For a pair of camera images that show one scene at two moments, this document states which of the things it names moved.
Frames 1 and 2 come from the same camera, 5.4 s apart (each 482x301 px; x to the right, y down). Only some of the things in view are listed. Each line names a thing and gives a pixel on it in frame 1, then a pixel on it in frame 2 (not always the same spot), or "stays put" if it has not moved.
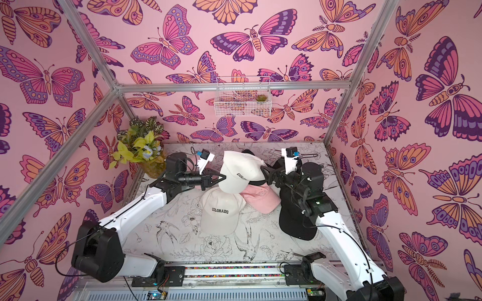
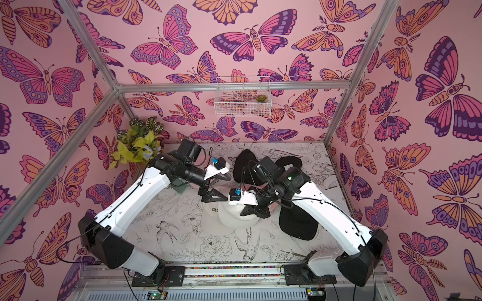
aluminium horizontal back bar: (234, 87) stays put
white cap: (240, 169) to (231, 215)
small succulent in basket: (261, 98) stays put
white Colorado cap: (219, 211) stays put
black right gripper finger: (269, 174) to (260, 212)
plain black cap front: (293, 219) stays put
